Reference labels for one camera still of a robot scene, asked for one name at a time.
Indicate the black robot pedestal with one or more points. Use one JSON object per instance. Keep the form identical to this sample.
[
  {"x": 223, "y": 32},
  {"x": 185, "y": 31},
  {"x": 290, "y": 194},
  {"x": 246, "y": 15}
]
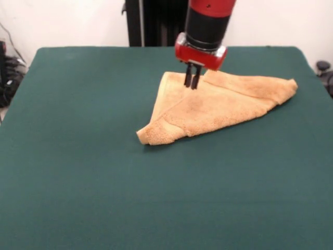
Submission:
[{"x": 153, "y": 26}]

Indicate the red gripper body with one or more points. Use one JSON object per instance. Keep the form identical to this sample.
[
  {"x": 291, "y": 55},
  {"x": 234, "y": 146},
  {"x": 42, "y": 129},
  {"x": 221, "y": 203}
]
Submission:
[{"x": 200, "y": 58}]

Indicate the tan terry towel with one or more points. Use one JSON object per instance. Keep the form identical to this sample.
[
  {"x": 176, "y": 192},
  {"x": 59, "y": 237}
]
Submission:
[{"x": 208, "y": 109}]

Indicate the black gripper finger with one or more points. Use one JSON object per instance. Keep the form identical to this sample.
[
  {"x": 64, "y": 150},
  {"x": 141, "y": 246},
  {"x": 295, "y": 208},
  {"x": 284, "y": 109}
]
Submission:
[
  {"x": 195, "y": 79},
  {"x": 187, "y": 76}
]

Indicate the dark green table cloth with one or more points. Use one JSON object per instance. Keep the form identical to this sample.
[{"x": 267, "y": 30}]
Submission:
[{"x": 78, "y": 182}]

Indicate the dark stand base with knob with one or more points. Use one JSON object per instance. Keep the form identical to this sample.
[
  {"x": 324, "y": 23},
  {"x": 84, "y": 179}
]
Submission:
[
  {"x": 322, "y": 65},
  {"x": 13, "y": 78}
]

